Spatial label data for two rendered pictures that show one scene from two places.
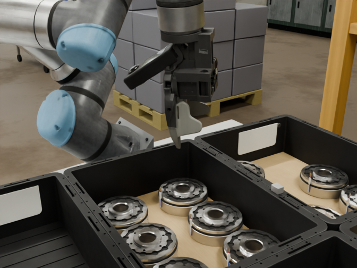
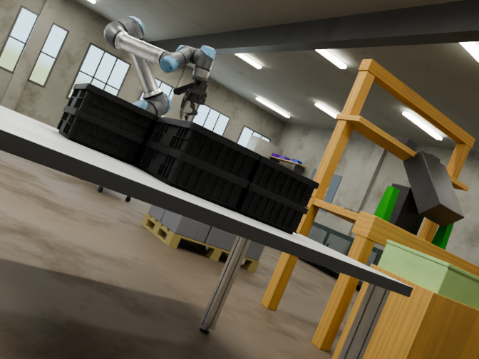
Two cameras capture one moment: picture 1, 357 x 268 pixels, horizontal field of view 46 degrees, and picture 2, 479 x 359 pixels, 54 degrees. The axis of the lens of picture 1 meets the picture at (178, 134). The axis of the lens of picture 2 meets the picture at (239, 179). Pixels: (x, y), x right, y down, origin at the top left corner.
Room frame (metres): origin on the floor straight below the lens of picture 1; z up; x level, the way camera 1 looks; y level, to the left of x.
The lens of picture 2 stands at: (-1.51, -0.49, 0.77)
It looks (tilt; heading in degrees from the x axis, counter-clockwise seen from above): 1 degrees up; 3
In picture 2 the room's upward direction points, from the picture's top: 23 degrees clockwise
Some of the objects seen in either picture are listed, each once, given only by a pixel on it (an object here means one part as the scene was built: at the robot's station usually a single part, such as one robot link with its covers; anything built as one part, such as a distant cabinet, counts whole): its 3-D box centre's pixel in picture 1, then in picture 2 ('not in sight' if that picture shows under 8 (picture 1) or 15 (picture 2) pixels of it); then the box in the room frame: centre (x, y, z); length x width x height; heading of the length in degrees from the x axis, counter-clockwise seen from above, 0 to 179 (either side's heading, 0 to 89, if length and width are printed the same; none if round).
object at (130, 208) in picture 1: (120, 208); not in sight; (0.69, 0.11, 0.86); 0.05 x 0.05 x 0.01
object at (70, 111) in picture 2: not in sight; (98, 134); (0.47, 0.25, 0.76); 0.40 x 0.30 x 0.12; 32
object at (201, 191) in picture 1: (183, 190); not in sight; (0.76, -0.01, 0.86); 0.10 x 0.10 x 0.01
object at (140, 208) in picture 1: (120, 210); not in sight; (0.69, 0.11, 0.86); 0.10 x 0.10 x 0.01
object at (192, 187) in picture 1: (183, 188); not in sight; (0.76, -0.01, 0.86); 0.05 x 0.05 x 0.01
